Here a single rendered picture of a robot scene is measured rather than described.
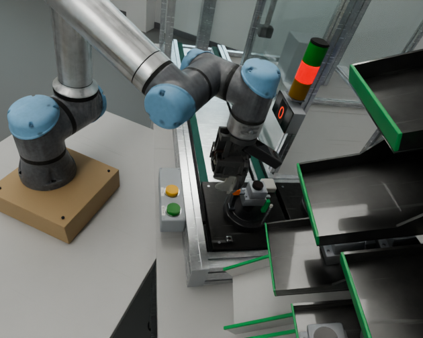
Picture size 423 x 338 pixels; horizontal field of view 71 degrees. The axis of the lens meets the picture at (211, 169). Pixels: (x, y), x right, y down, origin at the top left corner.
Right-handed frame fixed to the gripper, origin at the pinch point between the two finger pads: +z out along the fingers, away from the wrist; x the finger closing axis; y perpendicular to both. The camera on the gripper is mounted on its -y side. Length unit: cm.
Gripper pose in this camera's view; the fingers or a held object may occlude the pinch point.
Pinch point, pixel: (231, 189)
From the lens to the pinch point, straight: 79.7
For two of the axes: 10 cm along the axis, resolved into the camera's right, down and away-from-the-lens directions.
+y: -9.7, -0.2, -2.3
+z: -1.8, 7.0, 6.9
